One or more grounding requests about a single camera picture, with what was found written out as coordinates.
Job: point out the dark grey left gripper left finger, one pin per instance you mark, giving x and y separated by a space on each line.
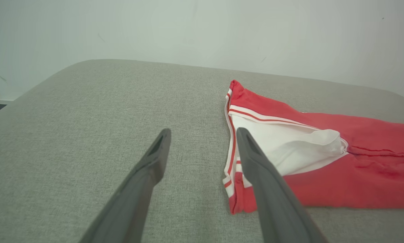
137 199

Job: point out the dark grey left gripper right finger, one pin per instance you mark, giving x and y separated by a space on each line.
273 202

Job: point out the grey fabric sofa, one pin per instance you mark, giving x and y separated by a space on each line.
104 111

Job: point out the red basketball jersey white sleeves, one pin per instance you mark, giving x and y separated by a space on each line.
357 168

